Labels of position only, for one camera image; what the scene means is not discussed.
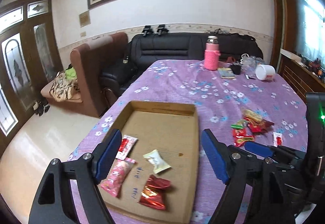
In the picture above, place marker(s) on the purple floral tablecloth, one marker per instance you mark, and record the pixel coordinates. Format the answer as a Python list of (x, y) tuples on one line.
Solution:
[(218, 102)]

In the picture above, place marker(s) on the black leather sofa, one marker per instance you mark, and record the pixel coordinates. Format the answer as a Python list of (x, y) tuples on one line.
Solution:
[(143, 51)]

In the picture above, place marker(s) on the shoes on floor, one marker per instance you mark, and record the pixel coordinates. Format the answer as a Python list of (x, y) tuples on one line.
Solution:
[(40, 108)]

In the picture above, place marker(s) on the black clip on sofa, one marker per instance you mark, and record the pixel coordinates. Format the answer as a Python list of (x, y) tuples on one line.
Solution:
[(147, 30), (161, 30)]

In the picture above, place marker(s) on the cream white candy packet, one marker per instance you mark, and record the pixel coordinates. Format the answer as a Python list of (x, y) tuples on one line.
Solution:
[(155, 159)]

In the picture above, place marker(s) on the white plastic jar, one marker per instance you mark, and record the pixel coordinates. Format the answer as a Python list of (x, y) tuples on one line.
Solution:
[(265, 72)]

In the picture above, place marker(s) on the pink candy packet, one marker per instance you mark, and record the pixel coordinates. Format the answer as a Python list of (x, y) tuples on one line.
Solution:
[(113, 182)]

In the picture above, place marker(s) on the red rectangular snack pack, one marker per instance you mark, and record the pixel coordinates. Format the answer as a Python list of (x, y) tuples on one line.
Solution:
[(240, 137)]

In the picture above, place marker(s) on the brown armchair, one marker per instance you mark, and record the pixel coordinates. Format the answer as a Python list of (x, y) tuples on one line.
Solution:
[(88, 59)]

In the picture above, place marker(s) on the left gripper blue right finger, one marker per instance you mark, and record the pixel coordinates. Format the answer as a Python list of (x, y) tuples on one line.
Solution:
[(236, 168)]

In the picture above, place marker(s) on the cardboard tray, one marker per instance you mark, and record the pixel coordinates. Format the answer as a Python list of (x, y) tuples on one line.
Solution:
[(167, 147)]

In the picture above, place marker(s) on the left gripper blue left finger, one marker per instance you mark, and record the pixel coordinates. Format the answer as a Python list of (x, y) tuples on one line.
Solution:
[(53, 201)]

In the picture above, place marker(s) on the patterned bag on armchair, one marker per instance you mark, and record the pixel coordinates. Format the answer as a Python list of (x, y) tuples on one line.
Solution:
[(64, 86)]

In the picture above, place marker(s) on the wooden cabinet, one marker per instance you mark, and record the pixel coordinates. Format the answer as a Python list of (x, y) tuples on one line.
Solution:
[(298, 44)]

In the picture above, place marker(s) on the pink sleeved water bottle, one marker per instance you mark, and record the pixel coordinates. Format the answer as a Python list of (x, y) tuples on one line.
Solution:
[(212, 53)]

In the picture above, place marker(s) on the golden wafer snack pack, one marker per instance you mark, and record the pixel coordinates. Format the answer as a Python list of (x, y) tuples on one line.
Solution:
[(247, 113)]

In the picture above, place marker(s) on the wooden glass door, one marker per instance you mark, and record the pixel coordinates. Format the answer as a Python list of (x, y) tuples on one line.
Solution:
[(29, 60)]

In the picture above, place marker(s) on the white red snack sachet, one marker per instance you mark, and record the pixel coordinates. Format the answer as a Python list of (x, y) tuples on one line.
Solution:
[(277, 139)]

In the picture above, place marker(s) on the wall plaque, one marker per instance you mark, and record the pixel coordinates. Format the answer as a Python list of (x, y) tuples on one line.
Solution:
[(84, 19)]

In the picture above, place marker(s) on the green candy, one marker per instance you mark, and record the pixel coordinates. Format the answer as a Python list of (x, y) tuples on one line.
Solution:
[(238, 126)]

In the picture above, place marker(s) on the small booklet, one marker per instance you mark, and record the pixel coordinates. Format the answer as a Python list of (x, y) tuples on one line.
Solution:
[(226, 73)]

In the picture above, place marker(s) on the shiny red foil packet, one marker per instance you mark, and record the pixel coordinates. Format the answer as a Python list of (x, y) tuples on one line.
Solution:
[(153, 193)]

